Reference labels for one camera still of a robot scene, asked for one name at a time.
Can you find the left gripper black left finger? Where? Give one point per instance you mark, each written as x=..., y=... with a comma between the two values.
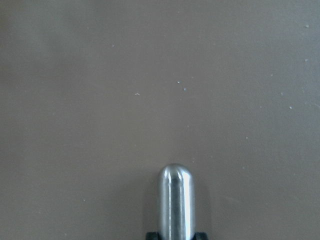
x=151, y=236

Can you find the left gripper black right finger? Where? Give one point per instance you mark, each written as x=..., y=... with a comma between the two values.
x=200, y=236

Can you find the steel muddler black tip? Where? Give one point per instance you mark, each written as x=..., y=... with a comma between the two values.
x=176, y=203

